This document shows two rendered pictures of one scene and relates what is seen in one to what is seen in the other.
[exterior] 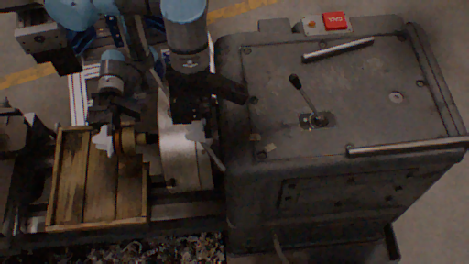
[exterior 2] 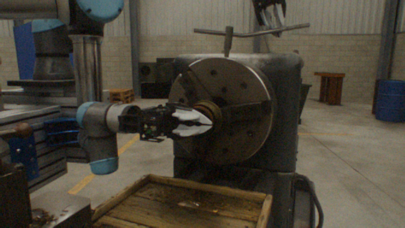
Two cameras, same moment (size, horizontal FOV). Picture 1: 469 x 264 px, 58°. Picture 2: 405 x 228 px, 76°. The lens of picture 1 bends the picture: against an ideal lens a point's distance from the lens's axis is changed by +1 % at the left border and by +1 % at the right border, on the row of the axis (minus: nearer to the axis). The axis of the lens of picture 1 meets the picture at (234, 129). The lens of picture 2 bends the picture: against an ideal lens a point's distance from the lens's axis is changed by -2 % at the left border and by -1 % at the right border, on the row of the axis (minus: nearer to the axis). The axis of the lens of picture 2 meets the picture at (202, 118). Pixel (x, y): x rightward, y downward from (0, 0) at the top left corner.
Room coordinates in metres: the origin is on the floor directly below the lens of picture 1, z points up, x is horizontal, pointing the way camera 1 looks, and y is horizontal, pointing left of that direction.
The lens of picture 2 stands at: (0.29, 0.88, 1.21)
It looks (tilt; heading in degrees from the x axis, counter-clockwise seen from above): 11 degrees down; 296
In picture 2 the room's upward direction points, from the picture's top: straight up
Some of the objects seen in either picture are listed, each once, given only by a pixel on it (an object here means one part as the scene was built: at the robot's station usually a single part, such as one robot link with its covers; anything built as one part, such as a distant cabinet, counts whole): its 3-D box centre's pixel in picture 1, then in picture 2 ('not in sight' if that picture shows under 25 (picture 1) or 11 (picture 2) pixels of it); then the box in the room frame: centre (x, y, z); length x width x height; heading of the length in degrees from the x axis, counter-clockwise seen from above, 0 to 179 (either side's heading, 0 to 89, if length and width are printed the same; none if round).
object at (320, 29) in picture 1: (324, 29); not in sight; (0.84, -0.26, 1.23); 0.13 x 0.08 x 0.05; 94
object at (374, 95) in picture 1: (320, 122); (244, 100); (0.63, -0.25, 1.06); 0.59 x 0.48 x 0.39; 94
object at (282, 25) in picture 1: (275, 31); not in sight; (0.83, -0.12, 1.24); 0.09 x 0.08 x 0.03; 94
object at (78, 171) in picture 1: (102, 173); (179, 218); (0.56, 0.43, 0.89); 0.36 x 0.30 x 0.04; 4
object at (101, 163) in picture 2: (123, 84); (102, 151); (0.85, 0.37, 0.98); 0.11 x 0.08 x 0.11; 151
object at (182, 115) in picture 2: (103, 139); (189, 117); (0.57, 0.37, 1.10); 0.09 x 0.06 x 0.03; 3
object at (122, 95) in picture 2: not in sight; (117, 96); (6.58, -5.64, 0.22); 1.25 x 0.86 x 0.44; 115
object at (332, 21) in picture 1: (334, 21); not in sight; (0.84, -0.29, 1.26); 0.06 x 0.06 x 0.02; 4
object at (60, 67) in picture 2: not in sight; (53, 66); (1.27, 0.20, 1.21); 0.15 x 0.15 x 0.10
